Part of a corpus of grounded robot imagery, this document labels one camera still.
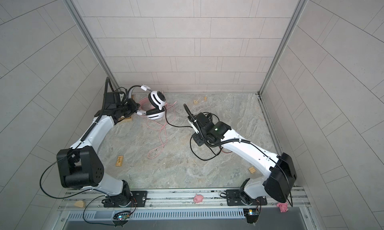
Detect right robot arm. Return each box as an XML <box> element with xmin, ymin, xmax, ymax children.
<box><xmin>188</xmin><ymin>113</ymin><xmax>297</xmax><ymax>205</ymax></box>

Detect white black headphones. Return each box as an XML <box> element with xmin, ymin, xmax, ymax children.
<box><xmin>128</xmin><ymin>85</ymin><xmax>166</xmax><ymax>120</ymax></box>

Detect pink headphone cable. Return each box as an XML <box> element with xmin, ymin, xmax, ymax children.
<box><xmin>145</xmin><ymin>101</ymin><xmax>178</xmax><ymax>159</ymax></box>

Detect pink pig toy right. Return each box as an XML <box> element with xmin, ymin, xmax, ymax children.
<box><xmin>276</xmin><ymin>203</ymin><xmax>289</xmax><ymax>213</ymax></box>

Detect pink pig toy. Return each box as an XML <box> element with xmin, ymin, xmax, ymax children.
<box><xmin>193</xmin><ymin>194</ymin><xmax>204</xmax><ymax>204</ymax></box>
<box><xmin>276</xmin><ymin>203</ymin><xmax>289</xmax><ymax>213</ymax></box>

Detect black headphone cable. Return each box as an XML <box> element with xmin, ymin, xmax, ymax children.
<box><xmin>163</xmin><ymin>105</ymin><xmax>224</xmax><ymax>162</ymax></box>

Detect right circuit board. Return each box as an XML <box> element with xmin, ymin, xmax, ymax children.
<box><xmin>243</xmin><ymin>209</ymin><xmax>260</xmax><ymax>224</ymax></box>

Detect wooden block right front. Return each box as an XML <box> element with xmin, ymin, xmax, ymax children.
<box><xmin>249</xmin><ymin>167</ymin><xmax>256</xmax><ymax>174</ymax></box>

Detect rectangular wooden block left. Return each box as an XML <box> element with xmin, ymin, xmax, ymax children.
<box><xmin>116</xmin><ymin>156</ymin><xmax>124</xmax><ymax>167</ymax></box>

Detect pink pig toy centre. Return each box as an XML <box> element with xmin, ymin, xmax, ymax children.
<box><xmin>193</xmin><ymin>194</ymin><xmax>204</xmax><ymax>204</ymax></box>

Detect pink headphones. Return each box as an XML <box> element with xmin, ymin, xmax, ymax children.
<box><xmin>138</xmin><ymin>97</ymin><xmax>155</xmax><ymax>116</ymax></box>

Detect round wooden piece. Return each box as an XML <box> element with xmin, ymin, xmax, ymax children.
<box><xmin>74</xmin><ymin>201</ymin><xmax>86</xmax><ymax>208</ymax></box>

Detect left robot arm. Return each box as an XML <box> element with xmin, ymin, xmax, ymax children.
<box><xmin>55</xmin><ymin>78</ymin><xmax>140</xmax><ymax>208</ymax></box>

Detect left circuit board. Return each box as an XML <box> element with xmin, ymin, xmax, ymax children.
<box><xmin>113</xmin><ymin>211</ymin><xmax>131</xmax><ymax>221</ymax></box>

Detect circuit board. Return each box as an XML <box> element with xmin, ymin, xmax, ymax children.
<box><xmin>243</xmin><ymin>209</ymin><xmax>260</xmax><ymax>224</ymax></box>
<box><xmin>113</xmin><ymin>211</ymin><xmax>131</xmax><ymax>221</ymax></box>

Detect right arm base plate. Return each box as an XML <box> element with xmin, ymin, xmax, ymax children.
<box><xmin>220</xmin><ymin>189</ymin><xmax>268</xmax><ymax>206</ymax></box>

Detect aluminium rail frame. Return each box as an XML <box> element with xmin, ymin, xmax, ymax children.
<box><xmin>57</xmin><ymin>187</ymin><xmax>311</xmax><ymax>224</ymax></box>

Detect wooden folded chess board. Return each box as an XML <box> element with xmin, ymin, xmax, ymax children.
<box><xmin>118</xmin><ymin>95</ymin><xmax>135</xmax><ymax>122</ymax></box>

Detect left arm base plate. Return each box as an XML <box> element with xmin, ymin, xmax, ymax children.
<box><xmin>102</xmin><ymin>191</ymin><xmax>148</xmax><ymax>208</ymax></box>

